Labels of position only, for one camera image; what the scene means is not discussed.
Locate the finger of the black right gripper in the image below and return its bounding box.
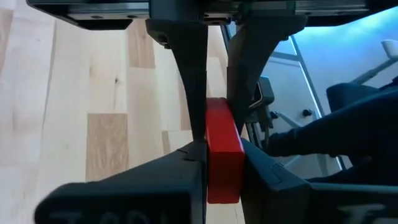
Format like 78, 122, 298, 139
226, 15, 308, 135
146, 18, 209, 142

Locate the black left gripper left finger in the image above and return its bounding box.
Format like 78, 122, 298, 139
34, 141, 208, 224

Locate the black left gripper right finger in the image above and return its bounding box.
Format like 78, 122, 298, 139
241, 138, 398, 224

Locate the red brick block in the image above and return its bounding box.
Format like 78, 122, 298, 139
205, 97, 246, 205

